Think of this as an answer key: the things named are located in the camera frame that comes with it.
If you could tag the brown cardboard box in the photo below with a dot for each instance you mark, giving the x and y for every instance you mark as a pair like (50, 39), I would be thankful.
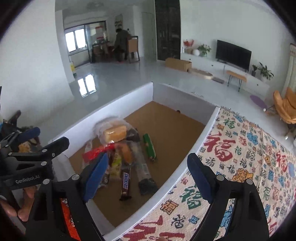
(178, 64)

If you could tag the white cardboard box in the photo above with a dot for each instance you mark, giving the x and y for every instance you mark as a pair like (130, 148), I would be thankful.
(163, 126)

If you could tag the red snack packet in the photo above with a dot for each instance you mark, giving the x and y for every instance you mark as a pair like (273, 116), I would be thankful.
(92, 154)

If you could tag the person in dark clothes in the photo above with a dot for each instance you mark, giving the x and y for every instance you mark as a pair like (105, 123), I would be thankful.
(121, 43)

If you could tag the white tv cabinet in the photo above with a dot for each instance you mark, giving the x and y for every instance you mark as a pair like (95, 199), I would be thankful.
(221, 71)

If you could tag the long black clear snack pack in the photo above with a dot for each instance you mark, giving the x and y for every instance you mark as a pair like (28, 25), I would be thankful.
(146, 184)

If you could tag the green potted plant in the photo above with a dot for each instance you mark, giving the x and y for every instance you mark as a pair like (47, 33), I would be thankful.
(264, 72)
(204, 50)

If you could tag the small wooden bench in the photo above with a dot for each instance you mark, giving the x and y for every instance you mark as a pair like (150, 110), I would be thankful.
(240, 78)

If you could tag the clear bag of bread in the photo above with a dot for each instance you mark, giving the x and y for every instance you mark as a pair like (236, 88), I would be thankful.
(112, 130)

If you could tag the small sausage bun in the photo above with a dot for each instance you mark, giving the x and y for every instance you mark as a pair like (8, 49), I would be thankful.
(126, 153)

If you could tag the red flower vase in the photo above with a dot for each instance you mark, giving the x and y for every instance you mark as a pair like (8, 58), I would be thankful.
(188, 45)

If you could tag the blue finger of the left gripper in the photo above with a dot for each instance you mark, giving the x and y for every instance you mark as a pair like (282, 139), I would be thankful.
(32, 133)

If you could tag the green potted plant right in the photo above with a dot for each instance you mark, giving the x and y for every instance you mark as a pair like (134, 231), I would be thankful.
(264, 72)

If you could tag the person's left hand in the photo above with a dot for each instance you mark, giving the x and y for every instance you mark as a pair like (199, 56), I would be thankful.
(26, 202)

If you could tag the black flat television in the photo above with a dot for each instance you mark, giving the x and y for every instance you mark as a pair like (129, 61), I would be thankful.
(233, 54)

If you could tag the green potted plant left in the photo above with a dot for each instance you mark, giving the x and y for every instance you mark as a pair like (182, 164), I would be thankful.
(204, 50)

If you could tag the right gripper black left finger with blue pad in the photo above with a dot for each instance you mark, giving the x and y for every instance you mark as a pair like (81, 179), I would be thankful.
(59, 211)

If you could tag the black tall cabinet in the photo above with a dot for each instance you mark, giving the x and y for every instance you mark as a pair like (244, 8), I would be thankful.
(168, 29)

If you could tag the orange lounge chair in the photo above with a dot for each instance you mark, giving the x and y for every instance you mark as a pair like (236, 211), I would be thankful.
(285, 107)

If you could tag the patterned woven table cloth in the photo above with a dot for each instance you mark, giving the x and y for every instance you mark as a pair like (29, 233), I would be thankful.
(238, 150)

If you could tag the green snack packet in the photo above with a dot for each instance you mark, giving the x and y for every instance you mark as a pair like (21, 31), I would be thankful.
(149, 147)

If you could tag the dark snickers chocolate bar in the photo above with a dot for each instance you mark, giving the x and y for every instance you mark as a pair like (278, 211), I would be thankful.
(125, 186)

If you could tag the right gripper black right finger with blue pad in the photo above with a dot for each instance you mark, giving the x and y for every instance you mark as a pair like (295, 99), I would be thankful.
(247, 221)

